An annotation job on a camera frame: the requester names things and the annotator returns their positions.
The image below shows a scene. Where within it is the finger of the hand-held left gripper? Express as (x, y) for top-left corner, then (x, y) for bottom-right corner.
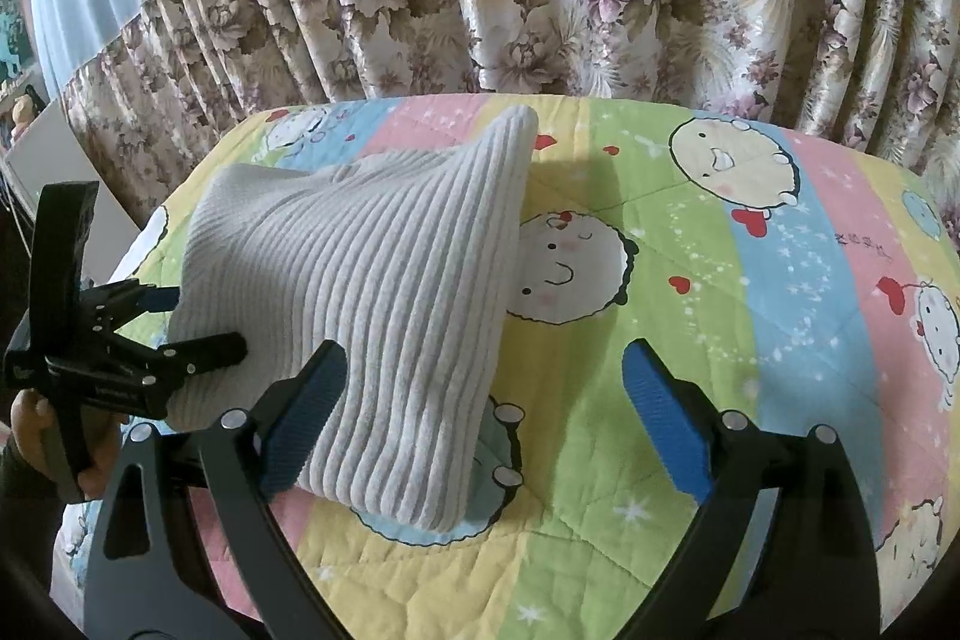
(94, 278), (182, 330)
(154, 331), (250, 380)

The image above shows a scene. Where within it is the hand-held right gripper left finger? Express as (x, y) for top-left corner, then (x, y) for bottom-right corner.
(82, 340), (350, 640)

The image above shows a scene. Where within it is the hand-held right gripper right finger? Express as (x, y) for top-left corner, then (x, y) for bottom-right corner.
(615, 338), (882, 640)

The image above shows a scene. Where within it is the white ribbed knit sweater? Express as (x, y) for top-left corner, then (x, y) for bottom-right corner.
(166, 106), (539, 530)

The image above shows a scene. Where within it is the person's left hand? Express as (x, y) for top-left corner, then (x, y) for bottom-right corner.
(9, 389), (125, 504)

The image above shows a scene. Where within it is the white board panel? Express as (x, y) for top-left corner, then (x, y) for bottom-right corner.
(4, 100), (143, 311)

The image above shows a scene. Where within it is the cartoon printed blanket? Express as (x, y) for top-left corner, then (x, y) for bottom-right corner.
(52, 94), (960, 640)

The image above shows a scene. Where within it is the plush toy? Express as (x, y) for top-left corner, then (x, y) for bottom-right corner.
(9, 92), (40, 143)

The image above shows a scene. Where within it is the wall poster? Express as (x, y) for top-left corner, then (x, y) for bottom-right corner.
(0, 0), (38, 86)

